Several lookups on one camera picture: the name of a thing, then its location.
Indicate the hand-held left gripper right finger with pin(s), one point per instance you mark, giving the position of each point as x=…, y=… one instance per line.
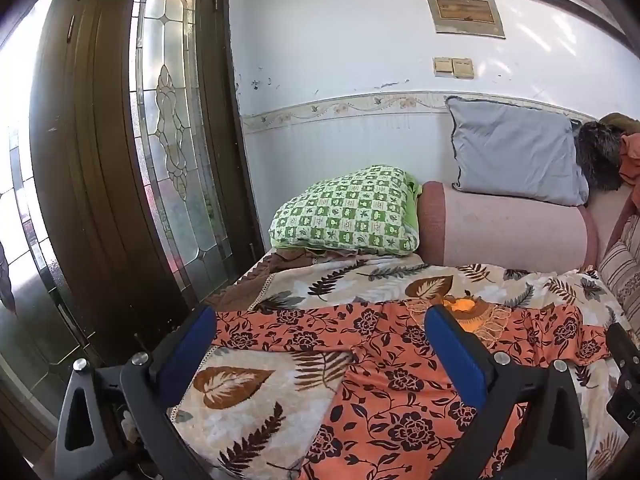
x=459, y=355

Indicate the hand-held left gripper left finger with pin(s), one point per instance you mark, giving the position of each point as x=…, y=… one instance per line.
x=186, y=357

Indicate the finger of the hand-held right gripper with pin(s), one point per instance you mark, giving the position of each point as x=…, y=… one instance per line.
x=625, y=342

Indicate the orange floral garment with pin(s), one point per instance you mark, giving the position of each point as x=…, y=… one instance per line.
x=400, y=410

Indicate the striped cushion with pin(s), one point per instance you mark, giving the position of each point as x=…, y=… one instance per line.
x=622, y=270

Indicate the leaf print blanket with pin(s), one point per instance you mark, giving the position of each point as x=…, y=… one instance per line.
x=240, y=410

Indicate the pink sofa backrest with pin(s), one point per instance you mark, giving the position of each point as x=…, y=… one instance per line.
x=607, y=215

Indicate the pink bolster cushion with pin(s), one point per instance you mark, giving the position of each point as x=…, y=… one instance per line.
x=500, y=232

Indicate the plain orange cloth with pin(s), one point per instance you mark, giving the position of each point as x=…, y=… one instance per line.
x=631, y=160

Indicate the green checked pillow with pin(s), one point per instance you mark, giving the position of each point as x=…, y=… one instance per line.
x=345, y=210

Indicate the dark furry cloth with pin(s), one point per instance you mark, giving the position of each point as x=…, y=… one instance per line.
x=597, y=155

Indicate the grey pillow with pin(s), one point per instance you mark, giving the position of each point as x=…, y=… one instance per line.
x=515, y=152

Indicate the wooden door with stained glass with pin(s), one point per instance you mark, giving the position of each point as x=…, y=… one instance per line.
x=95, y=160

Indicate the brown cloth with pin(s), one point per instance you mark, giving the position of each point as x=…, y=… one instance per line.
x=620, y=122

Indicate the beige light switch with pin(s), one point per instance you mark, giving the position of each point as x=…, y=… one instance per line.
x=442, y=67
x=463, y=68

